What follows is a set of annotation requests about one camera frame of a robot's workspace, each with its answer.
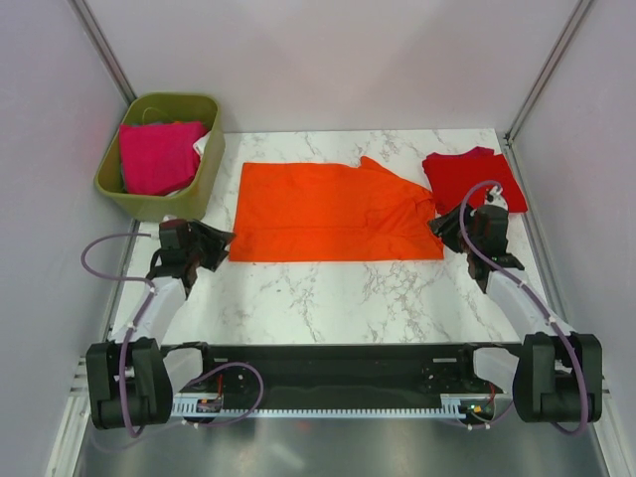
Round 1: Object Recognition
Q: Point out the orange t shirt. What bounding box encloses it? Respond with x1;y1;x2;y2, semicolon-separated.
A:
230;156;443;262

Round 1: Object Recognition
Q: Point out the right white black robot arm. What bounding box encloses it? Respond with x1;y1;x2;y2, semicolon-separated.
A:
428;205;602;435

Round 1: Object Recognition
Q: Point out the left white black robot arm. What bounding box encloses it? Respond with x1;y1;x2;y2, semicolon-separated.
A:
85;219;236;438

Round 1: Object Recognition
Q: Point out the olive green plastic bin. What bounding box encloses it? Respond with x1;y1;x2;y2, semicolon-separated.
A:
93;92;226;223

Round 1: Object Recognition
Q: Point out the red folded t shirt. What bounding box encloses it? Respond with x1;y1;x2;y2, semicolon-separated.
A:
422;153;528;215

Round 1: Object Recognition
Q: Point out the crimson folded t shirt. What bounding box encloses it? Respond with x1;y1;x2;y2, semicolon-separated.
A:
462;146;495;158

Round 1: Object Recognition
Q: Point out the magenta pink t shirt in bin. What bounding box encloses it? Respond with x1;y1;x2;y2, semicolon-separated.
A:
118;121;208;196

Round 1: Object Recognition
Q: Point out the white garment in bin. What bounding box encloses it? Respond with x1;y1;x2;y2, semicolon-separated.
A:
168;136;213;198

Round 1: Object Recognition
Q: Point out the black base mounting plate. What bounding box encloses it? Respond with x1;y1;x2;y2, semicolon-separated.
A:
185;344;501;408

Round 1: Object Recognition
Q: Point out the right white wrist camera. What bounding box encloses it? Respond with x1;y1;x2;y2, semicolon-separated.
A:
484;184;508;211

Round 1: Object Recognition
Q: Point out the white slotted cable duct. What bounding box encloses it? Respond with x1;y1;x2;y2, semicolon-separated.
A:
170;394;495;421

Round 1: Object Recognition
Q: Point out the left aluminium frame post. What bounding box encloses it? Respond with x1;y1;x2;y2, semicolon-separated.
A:
68;0;136;104

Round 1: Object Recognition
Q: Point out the aluminium frame post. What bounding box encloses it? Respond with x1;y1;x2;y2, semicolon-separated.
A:
502;0;596;147
68;0;136;104

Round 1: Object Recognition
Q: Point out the right aluminium frame post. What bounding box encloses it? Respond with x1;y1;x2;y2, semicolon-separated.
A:
502;0;596;147

